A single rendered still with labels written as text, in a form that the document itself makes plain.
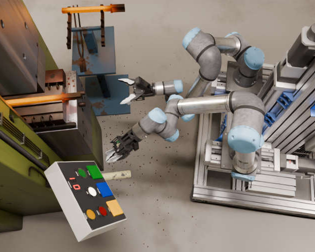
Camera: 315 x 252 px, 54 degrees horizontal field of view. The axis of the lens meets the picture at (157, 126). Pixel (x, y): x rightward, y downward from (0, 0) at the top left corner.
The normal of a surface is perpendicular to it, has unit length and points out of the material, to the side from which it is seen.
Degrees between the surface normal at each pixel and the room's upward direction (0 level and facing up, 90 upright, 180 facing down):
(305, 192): 0
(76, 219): 30
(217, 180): 0
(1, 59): 90
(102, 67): 0
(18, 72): 90
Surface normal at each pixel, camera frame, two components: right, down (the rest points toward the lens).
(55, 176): -0.42, -0.09
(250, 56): 0.08, -0.29
